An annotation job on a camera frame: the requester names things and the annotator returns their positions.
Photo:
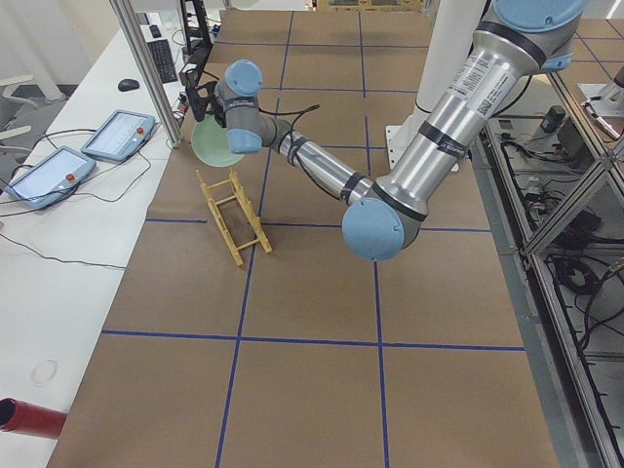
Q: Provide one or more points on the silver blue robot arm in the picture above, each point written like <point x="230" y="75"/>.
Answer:
<point x="477" y="55"/>

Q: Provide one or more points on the right teach pendant tablet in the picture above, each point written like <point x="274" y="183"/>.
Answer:
<point x="120" y="136"/>

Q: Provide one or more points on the left teach pendant tablet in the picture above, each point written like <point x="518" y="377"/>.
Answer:
<point x="52" y="179"/>

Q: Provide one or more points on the black keyboard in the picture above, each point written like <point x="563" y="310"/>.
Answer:
<point x="162" y="56"/>

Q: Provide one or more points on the teach pendant tablet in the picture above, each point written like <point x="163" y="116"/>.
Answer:
<point x="120" y="136"/>
<point x="52" y="179"/>

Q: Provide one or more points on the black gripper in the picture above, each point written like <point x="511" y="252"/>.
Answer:
<point x="211" y="100"/>

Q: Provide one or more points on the aluminium frame rack with cables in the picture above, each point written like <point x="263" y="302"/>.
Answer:
<point x="555" y="159"/>

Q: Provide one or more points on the red cylinder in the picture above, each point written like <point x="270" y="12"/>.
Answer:
<point x="27" y="419"/>

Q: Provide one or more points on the brown paper table cover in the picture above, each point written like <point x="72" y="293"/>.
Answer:
<point x="310" y="356"/>

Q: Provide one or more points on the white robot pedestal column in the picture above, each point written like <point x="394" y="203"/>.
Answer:
<point x="453" y="23"/>

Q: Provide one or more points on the black computer mouse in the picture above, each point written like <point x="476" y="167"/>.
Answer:
<point x="126" y="85"/>

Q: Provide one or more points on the wooden dish rack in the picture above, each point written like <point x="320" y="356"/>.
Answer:
<point x="234" y="215"/>

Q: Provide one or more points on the light green plate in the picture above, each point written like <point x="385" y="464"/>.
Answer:
<point x="210" y="144"/>

